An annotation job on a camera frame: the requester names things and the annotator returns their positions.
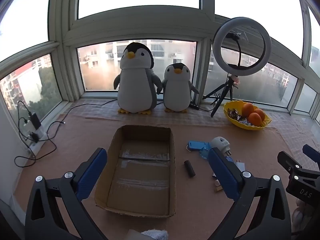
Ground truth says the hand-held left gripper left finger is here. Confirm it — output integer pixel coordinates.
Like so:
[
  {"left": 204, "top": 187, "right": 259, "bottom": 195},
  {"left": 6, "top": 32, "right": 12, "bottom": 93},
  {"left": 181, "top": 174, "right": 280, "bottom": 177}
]
[{"left": 25, "top": 147, "right": 108, "bottom": 240}]

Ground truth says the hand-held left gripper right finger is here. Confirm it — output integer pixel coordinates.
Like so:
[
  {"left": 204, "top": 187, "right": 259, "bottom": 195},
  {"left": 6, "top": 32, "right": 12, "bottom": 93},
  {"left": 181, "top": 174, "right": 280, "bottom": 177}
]
[{"left": 207, "top": 147, "right": 292, "bottom": 240}]

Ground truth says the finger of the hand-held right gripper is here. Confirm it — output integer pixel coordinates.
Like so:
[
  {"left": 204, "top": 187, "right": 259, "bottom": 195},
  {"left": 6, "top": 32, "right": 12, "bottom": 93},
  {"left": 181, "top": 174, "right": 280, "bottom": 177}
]
[
  {"left": 302, "top": 144, "right": 320, "bottom": 162},
  {"left": 277, "top": 151, "right": 320, "bottom": 180}
]

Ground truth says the white charger plug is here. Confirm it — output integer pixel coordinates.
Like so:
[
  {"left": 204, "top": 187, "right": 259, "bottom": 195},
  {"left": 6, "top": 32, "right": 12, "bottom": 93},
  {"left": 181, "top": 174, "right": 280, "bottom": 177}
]
[{"left": 226, "top": 156, "right": 247, "bottom": 173}]

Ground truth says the white plug-in mosquito heater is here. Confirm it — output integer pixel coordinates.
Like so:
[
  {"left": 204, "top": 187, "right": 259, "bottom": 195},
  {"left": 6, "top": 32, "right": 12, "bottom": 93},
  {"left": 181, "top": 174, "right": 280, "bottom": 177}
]
[{"left": 209, "top": 136, "right": 231, "bottom": 155}]

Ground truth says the black cylinder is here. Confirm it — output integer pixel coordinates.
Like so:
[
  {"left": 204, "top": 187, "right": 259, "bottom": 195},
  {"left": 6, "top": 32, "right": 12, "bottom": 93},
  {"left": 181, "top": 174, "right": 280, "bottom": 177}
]
[{"left": 184, "top": 160, "right": 195, "bottom": 178}]

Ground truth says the blue phone stand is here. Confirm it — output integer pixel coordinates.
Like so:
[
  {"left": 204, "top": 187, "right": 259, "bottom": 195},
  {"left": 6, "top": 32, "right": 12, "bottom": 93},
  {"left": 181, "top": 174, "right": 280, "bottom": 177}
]
[{"left": 187, "top": 140, "right": 212, "bottom": 153}]

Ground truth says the cardboard box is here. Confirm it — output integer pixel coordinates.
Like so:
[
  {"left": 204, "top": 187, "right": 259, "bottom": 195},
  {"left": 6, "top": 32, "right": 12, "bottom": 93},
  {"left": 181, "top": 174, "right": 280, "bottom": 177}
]
[{"left": 94, "top": 124, "right": 176, "bottom": 218}]

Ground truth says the person's right hand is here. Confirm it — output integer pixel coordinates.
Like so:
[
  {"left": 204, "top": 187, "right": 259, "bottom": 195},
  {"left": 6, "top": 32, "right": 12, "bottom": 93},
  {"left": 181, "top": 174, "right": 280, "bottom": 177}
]
[{"left": 292, "top": 199, "right": 314, "bottom": 230}]

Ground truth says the pink fleece blanket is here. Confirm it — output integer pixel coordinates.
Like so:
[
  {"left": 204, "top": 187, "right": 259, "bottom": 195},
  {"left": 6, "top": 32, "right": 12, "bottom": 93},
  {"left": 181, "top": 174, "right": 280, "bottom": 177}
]
[{"left": 15, "top": 114, "right": 320, "bottom": 240}]

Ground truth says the white power strip with chargers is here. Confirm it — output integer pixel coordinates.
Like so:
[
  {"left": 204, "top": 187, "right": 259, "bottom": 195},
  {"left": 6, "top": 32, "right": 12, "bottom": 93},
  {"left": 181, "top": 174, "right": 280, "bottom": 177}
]
[{"left": 14, "top": 101, "right": 66, "bottom": 167}]

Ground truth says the yellow leaf-shaped bowl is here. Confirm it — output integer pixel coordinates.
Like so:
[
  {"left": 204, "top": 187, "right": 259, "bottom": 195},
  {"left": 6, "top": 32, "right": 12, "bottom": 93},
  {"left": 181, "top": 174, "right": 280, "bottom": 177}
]
[{"left": 223, "top": 100, "right": 272, "bottom": 131}]

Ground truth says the orange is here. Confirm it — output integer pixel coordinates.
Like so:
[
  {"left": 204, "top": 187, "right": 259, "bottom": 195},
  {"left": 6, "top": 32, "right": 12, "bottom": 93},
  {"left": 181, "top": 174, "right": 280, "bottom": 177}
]
[
  {"left": 242, "top": 103, "right": 255, "bottom": 117},
  {"left": 248, "top": 112, "right": 262, "bottom": 126},
  {"left": 254, "top": 109, "right": 266, "bottom": 122}
]

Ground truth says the pile of wrapped candies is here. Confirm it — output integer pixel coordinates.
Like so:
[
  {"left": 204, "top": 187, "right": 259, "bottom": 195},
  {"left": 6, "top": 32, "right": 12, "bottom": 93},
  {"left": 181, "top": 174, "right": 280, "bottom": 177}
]
[{"left": 227, "top": 108, "right": 250, "bottom": 126}]

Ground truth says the grey checked cloth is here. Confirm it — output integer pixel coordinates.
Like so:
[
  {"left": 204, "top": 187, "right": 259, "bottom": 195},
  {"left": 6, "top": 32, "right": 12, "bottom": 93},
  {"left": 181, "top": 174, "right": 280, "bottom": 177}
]
[{"left": 60, "top": 97, "right": 320, "bottom": 170}]

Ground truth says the black power bank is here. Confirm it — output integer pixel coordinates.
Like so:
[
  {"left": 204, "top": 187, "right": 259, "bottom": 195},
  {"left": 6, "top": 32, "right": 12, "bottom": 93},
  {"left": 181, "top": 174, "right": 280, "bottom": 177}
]
[{"left": 29, "top": 113, "right": 42, "bottom": 130}]

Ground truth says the black tripod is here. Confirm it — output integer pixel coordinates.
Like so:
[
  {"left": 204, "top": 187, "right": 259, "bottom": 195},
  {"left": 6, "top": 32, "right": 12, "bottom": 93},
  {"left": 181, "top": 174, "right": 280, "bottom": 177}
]
[{"left": 202, "top": 75, "right": 240, "bottom": 118}]

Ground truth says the white fluffy cloth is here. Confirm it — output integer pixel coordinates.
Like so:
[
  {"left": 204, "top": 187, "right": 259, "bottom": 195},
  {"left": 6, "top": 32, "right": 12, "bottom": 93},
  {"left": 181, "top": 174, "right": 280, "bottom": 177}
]
[{"left": 141, "top": 229, "right": 168, "bottom": 240}]

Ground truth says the small penguin plush toy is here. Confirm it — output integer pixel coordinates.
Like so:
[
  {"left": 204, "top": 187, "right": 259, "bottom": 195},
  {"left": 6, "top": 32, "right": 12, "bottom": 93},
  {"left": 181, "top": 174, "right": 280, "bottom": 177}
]
[{"left": 157, "top": 63, "right": 200, "bottom": 113}]

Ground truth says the large penguin plush toy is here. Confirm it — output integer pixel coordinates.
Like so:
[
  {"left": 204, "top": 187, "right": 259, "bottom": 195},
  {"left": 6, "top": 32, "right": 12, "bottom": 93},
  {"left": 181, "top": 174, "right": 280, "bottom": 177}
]
[{"left": 114, "top": 42, "right": 163, "bottom": 115}]

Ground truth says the long black cable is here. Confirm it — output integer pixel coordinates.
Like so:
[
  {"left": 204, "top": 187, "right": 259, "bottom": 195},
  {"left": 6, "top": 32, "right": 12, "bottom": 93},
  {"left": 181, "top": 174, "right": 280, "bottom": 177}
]
[{"left": 65, "top": 99, "right": 118, "bottom": 117}]

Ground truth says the black ring light cable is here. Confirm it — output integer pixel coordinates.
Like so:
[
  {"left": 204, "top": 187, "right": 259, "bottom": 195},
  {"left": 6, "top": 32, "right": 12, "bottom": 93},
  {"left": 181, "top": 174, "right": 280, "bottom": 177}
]
[{"left": 199, "top": 91, "right": 222, "bottom": 112}]

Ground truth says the white ring light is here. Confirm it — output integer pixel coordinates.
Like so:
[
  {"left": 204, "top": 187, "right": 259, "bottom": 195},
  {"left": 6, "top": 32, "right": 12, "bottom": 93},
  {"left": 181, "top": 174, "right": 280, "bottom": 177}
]
[{"left": 212, "top": 17, "right": 272, "bottom": 77}]

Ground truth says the white window frame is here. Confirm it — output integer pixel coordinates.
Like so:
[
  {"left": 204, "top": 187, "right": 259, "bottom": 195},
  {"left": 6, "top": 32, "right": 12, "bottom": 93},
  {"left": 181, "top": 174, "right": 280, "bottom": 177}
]
[{"left": 0, "top": 0, "right": 320, "bottom": 120}]

